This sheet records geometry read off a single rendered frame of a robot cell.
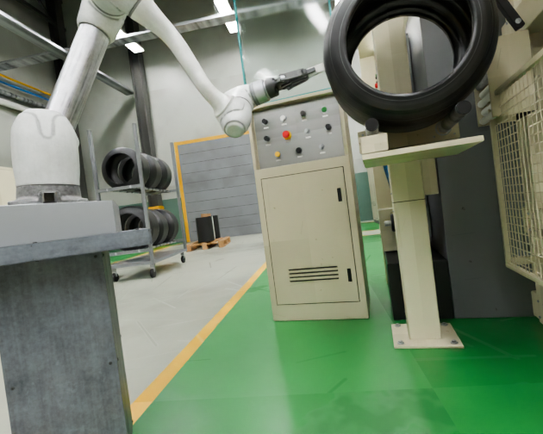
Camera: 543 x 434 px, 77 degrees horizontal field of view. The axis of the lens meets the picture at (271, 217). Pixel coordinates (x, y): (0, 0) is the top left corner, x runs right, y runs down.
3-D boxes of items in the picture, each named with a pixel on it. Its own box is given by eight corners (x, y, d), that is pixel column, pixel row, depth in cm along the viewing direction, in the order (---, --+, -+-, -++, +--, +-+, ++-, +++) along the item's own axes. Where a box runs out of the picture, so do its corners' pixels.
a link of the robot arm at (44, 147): (13, 184, 87) (6, 97, 87) (14, 190, 102) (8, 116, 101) (84, 183, 97) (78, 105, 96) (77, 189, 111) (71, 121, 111)
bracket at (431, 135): (359, 154, 154) (357, 133, 153) (458, 138, 142) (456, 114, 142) (359, 153, 150) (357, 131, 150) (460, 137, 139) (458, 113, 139)
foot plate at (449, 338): (391, 325, 173) (390, 321, 173) (450, 325, 165) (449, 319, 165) (394, 348, 147) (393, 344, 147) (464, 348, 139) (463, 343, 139)
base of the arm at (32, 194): (4, 206, 83) (3, 182, 82) (15, 209, 101) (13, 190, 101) (90, 202, 92) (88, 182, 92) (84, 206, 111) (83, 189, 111)
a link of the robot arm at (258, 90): (254, 87, 143) (268, 82, 142) (260, 108, 143) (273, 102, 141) (246, 80, 135) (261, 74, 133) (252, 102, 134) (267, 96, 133)
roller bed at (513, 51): (477, 127, 151) (470, 58, 150) (516, 120, 146) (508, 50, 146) (492, 117, 132) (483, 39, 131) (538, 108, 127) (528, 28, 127)
